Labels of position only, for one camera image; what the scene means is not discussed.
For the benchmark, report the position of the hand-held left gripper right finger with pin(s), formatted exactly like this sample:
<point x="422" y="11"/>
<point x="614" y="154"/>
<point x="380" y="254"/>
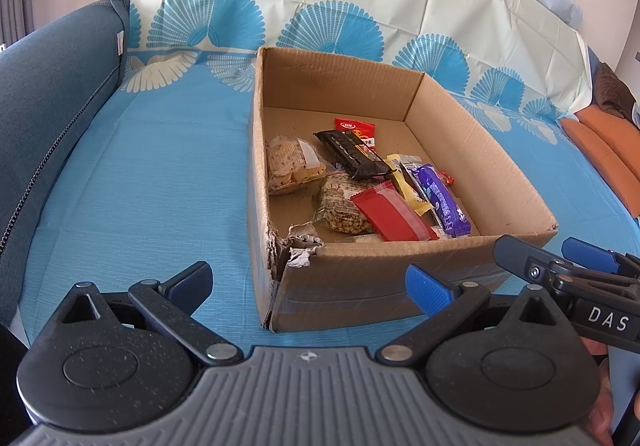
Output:
<point x="427" y="291"/>

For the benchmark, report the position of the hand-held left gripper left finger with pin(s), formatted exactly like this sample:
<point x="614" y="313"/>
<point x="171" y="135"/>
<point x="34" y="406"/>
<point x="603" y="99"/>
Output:
<point x="187" y="286"/>

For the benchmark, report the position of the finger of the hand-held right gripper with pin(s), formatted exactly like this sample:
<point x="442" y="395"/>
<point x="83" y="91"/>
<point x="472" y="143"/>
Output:
<point x="515" y="253"/>
<point x="585" y="251"/>

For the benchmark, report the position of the brown cardboard box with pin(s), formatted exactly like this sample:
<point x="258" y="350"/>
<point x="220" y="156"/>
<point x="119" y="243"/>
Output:
<point x="350" y="286"/>

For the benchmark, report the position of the plain red snack packet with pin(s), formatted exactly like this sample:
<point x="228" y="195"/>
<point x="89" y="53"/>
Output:
<point x="390" y="216"/>

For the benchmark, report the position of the purple chocolate bar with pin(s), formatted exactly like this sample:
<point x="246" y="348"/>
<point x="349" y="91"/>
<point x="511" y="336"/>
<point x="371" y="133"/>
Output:
<point x="442" y="206"/>

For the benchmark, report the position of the yellow snack packet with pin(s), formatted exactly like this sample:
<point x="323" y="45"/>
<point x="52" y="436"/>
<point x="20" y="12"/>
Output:
<point x="412" y="198"/>

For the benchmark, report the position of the small red yellow wrapper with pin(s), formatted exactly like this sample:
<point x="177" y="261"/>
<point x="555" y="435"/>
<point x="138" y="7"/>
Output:
<point x="446" y="177"/>

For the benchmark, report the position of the clear peanut packet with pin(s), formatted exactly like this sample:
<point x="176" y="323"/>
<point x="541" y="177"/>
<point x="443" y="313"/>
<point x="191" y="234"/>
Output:
<point x="340" y="208"/>

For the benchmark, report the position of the silver stick packet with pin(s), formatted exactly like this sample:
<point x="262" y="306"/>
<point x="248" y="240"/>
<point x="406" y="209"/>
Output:
<point x="412" y="160"/>

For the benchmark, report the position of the clear cracker packet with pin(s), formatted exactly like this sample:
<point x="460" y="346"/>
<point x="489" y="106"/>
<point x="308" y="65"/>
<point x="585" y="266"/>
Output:
<point x="290" y="165"/>

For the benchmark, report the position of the black snack packet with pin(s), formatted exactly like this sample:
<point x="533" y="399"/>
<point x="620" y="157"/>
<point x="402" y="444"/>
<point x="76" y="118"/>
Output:
<point x="350" y="153"/>

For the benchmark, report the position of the red packet with white label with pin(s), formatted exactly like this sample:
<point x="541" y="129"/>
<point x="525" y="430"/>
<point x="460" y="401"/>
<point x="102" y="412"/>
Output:
<point x="357" y="128"/>

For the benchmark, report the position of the person's right hand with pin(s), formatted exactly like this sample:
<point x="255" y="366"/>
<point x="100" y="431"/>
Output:
<point x="604" y="396"/>

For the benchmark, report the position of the orange cushion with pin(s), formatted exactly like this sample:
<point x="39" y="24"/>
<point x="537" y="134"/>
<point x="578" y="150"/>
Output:
<point x="605" y="155"/>

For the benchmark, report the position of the blue white printed sheet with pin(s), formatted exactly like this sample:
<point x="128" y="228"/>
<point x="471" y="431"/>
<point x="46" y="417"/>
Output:
<point x="150" y="175"/>

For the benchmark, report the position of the brown cloth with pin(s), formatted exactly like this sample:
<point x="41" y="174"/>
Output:
<point x="612" y="90"/>

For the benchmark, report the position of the dark cloth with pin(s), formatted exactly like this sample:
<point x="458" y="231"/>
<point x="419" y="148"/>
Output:
<point x="12" y="376"/>

